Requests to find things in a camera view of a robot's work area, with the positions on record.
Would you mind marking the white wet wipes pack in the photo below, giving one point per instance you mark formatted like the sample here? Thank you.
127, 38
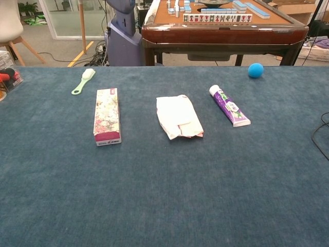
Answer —
177, 115

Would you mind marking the floral long carton box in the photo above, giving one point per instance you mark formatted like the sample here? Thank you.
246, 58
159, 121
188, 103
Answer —
107, 115

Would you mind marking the clear plastic box with toys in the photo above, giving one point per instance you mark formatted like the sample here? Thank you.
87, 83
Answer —
11, 78

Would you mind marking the cardboard box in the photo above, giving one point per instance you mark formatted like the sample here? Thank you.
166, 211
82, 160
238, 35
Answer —
295, 7

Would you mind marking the purple toothpaste tube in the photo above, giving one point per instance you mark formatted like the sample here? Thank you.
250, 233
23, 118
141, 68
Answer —
230, 106

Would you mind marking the blue felt table cover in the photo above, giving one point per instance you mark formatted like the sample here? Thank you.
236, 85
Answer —
164, 205

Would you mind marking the blue grey machine base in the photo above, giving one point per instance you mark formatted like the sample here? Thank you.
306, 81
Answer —
123, 43

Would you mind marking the brown mahjong table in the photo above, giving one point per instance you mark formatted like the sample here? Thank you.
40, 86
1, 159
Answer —
221, 34

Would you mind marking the blue ball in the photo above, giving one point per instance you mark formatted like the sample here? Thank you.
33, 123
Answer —
255, 70

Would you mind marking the blue white mahjong tile stack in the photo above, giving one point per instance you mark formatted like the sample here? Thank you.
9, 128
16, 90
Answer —
239, 5
177, 7

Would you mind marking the blue white mahjong tile row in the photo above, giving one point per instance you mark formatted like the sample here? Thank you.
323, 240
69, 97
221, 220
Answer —
258, 10
218, 11

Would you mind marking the wooden pole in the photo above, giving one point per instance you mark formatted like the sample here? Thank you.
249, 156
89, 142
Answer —
82, 28

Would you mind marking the dark faced mahjong tile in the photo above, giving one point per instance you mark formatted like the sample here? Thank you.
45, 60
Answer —
239, 18

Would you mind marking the white plastic basket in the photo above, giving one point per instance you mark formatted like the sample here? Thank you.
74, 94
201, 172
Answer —
312, 52

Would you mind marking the purple cloth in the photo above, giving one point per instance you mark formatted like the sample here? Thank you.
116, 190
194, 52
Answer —
322, 43

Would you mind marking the green potted plant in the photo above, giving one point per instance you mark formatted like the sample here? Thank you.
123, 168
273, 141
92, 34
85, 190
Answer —
27, 8

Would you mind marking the white chair wooden legs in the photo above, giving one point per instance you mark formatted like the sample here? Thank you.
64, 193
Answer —
9, 23

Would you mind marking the black tripod stand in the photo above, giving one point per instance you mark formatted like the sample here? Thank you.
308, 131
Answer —
315, 13

